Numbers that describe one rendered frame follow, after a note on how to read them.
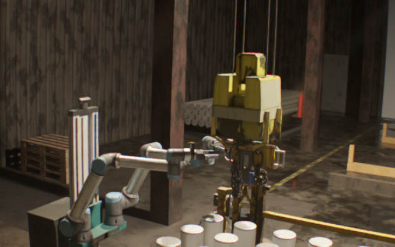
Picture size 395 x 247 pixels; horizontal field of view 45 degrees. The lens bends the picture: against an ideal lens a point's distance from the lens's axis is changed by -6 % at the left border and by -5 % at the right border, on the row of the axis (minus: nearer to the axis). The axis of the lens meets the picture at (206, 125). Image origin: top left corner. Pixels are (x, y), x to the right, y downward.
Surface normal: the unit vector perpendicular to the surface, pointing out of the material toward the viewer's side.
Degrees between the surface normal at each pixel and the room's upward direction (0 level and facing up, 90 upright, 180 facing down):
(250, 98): 90
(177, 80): 90
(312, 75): 90
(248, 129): 90
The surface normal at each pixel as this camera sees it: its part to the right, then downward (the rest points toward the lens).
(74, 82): 0.86, 0.12
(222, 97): -0.51, 0.12
